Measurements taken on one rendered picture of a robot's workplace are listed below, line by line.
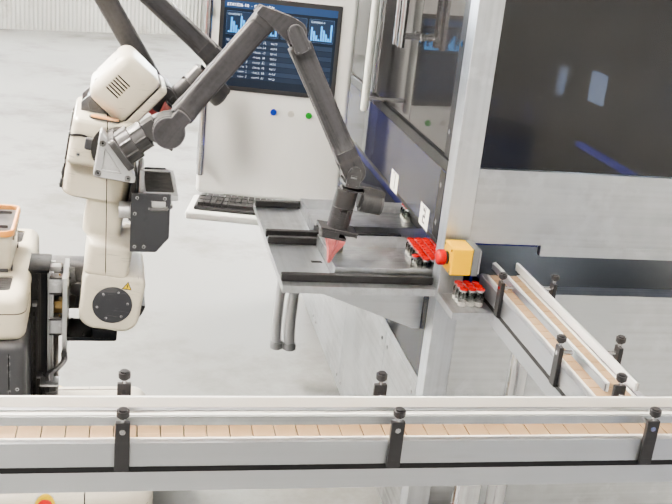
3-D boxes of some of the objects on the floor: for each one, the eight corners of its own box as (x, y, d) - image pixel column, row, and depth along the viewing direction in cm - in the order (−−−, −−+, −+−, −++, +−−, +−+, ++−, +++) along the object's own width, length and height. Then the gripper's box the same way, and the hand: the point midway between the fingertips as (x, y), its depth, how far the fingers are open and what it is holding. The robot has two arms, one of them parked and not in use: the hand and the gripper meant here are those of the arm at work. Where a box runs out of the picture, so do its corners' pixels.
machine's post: (412, 561, 288) (530, -224, 219) (417, 574, 282) (540, -226, 213) (391, 561, 287) (503, -227, 217) (396, 575, 281) (512, -230, 212)
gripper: (358, 206, 257) (344, 260, 262) (321, 199, 255) (307, 254, 259) (364, 214, 251) (349, 270, 255) (326, 207, 248) (311, 263, 253)
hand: (328, 259), depth 257 cm, fingers closed, pressing on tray
